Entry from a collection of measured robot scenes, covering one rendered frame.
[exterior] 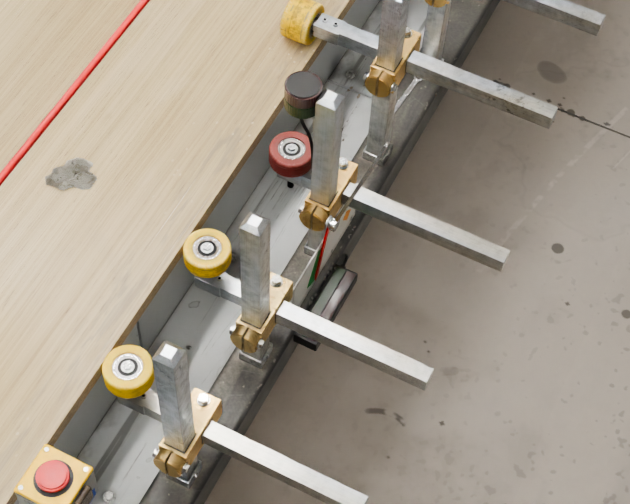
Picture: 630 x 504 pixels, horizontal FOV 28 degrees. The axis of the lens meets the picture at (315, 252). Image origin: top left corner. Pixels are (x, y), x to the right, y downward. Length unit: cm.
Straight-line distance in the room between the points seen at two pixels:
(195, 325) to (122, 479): 32
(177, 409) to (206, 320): 51
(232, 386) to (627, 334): 127
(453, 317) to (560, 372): 29
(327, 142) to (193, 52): 42
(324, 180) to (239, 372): 37
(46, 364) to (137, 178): 38
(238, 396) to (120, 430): 22
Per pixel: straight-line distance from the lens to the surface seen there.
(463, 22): 271
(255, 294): 200
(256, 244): 187
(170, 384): 179
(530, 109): 223
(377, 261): 315
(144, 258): 208
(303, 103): 198
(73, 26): 242
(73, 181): 217
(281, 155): 219
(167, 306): 231
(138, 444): 223
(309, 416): 293
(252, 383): 218
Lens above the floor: 265
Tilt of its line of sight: 57 degrees down
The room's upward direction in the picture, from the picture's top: 4 degrees clockwise
